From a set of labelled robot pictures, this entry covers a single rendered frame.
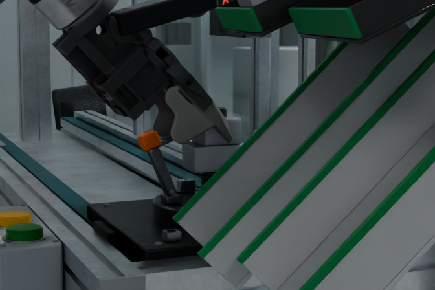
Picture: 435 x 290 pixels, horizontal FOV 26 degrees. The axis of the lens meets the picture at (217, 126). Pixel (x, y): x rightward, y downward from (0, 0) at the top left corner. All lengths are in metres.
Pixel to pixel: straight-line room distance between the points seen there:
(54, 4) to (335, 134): 0.37
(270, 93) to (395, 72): 0.55
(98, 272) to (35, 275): 0.13
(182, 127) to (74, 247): 0.17
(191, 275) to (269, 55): 0.46
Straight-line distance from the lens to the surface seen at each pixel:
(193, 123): 1.03
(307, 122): 0.87
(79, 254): 0.98
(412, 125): 0.75
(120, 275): 0.91
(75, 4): 0.98
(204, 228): 0.87
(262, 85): 1.29
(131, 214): 1.10
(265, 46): 1.29
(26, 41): 2.08
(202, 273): 0.92
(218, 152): 1.06
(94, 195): 1.50
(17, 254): 1.02
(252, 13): 0.73
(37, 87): 2.09
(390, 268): 0.62
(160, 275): 0.91
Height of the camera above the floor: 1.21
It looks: 7 degrees down
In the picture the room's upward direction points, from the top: straight up
